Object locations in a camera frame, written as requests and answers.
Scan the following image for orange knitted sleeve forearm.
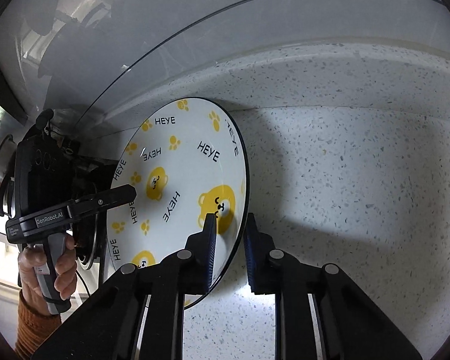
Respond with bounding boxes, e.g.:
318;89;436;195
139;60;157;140
14;292;62;359

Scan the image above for white plate with yellow bears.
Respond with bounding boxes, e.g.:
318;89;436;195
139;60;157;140
107;97;249;286

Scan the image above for person's left hand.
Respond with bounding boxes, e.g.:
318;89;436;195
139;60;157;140
17;233;79;318

